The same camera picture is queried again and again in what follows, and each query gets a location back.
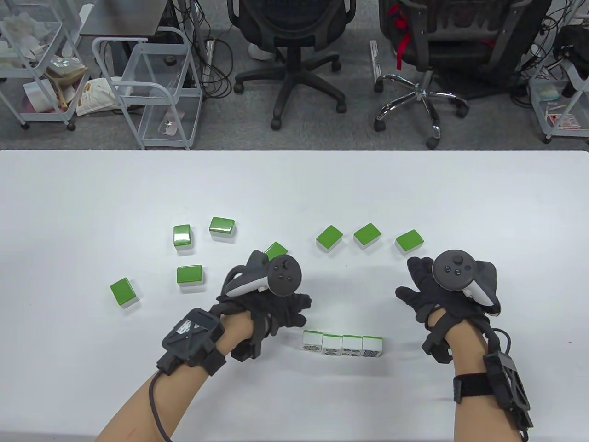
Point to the light blue face mask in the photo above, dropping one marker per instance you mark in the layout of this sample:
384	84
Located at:
547	94

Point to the person's right hand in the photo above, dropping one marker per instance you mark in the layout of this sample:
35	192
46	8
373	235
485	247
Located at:
455	306

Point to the red white box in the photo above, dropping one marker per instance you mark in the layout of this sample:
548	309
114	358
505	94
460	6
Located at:
563	120

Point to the small clear packet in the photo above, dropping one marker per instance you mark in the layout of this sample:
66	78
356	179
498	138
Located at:
168	126

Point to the crumpled white plastic bag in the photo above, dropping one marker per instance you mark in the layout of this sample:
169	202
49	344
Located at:
20	27

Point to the person's left hand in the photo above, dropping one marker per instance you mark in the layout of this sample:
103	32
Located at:
276	311

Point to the dark desk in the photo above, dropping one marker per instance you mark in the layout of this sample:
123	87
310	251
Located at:
124	16

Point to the black chrome-base office chair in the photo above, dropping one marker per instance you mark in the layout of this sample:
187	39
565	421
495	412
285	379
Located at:
453	50

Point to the group of mahjong tiles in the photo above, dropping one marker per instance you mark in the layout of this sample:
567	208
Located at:
329	237

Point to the white power strip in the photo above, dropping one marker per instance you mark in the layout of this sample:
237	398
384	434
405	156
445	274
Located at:
210	54
376	60

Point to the red ribbon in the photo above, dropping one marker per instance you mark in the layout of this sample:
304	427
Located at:
407	40

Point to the black mesh office chair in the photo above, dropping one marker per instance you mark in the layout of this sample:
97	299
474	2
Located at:
289	73

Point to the green white mahjong tile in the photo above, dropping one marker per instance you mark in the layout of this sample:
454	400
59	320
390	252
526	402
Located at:
372	347
332	346
352	346
312	344

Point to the person's left forearm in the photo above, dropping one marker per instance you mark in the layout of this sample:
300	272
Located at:
138	410

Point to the printed paper bag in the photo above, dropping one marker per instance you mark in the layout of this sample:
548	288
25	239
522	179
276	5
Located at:
94	96

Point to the black white handheld controller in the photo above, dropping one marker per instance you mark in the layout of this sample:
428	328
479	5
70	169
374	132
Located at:
284	275
453	270

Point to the clear plastic bag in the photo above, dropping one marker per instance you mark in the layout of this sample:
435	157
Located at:
64	69

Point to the white paper roll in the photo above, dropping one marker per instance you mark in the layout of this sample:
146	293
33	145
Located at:
34	94

